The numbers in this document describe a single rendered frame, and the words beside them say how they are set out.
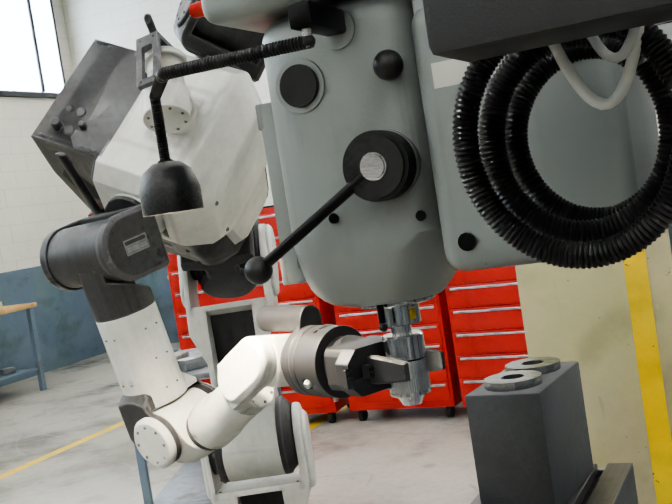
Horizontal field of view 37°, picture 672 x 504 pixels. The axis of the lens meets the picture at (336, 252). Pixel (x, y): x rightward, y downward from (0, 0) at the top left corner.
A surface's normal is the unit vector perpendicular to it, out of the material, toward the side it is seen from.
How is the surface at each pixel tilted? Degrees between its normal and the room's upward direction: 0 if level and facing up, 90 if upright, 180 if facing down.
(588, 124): 90
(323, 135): 90
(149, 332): 89
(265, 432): 81
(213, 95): 58
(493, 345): 90
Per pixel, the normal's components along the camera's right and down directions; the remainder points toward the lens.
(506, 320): -0.54, 0.13
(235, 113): 0.57, -0.12
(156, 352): 0.77, -0.11
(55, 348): 0.90, -0.11
